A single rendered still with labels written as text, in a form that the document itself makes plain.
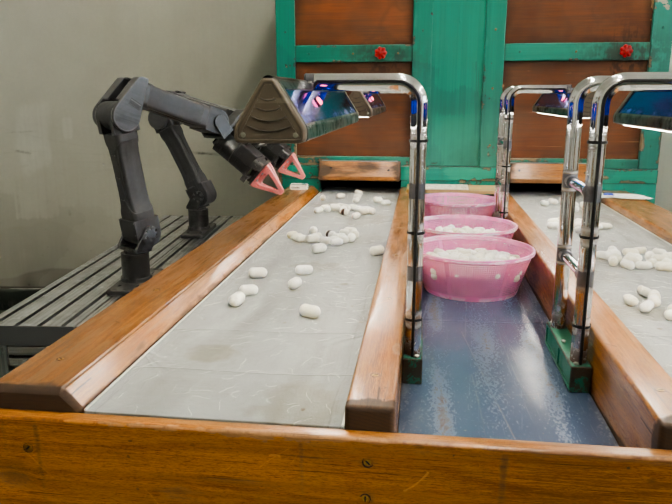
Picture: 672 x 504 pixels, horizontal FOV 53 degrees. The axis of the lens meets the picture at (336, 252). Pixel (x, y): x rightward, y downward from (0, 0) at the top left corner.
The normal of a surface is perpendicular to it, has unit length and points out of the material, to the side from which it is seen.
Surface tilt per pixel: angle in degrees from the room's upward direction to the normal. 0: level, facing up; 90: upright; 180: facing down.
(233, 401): 0
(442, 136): 90
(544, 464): 90
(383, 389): 0
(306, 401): 0
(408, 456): 90
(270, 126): 90
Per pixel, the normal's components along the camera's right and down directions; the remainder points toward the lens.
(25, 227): -0.03, 0.23
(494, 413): 0.00, -0.97
